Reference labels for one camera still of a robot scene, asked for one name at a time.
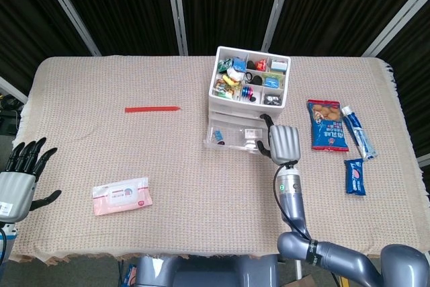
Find red stick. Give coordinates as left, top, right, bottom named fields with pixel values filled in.
left=124, top=105, right=182, bottom=114

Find blue white toothpaste tube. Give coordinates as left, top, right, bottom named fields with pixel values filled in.
left=341, top=105, right=380, bottom=161

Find white plastic drawer unit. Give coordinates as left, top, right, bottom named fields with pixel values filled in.
left=206, top=45, right=292, bottom=123

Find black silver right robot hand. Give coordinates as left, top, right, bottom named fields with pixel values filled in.
left=257, top=114, right=301, bottom=166

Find beige woven tablecloth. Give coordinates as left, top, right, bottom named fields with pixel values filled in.
left=8, top=54, right=430, bottom=264

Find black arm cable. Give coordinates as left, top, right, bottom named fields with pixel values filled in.
left=273, top=162, right=313, bottom=239

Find white crumpled packet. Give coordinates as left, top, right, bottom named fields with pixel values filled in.
left=227, top=67, right=246, bottom=81

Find blue cookie snack bag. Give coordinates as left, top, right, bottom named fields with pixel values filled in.
left=306, top=99, right=350, bottom=153

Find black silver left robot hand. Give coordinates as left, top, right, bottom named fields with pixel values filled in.
left=0, top=137, right=62, bottom=223

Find white teal box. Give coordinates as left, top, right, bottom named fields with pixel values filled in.
left=270, top=59, right=288, bottom=73

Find black hair rings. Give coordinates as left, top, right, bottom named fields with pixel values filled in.
left=244, top=71, right=263, bottom=85

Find blue Oreo pack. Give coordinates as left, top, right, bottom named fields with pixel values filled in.
left=343, top=158, right=367, bottom=196

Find white metal frame post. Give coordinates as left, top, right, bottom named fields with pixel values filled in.
left=164, top=0, right=189, bottom=56
left=261, top=0, right=297, bottom=53
left=34, top=0, right=102, bottom=57
left=0, top=76, right=30, bottom=104
left=361, top=0, right=430, bottom=58

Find blue red package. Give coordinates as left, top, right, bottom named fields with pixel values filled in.
left=122, top=261, right=139, bottom=287

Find brown cardboard piece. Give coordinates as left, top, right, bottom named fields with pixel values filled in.
left=289, top=275, right=317, bottom=287

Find pink wet wipes pack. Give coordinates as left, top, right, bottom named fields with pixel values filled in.
left=92, top=176, right=154, bottom=216

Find grey robot torso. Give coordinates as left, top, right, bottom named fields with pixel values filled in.
left=134, top=255, right=282, bottom=287

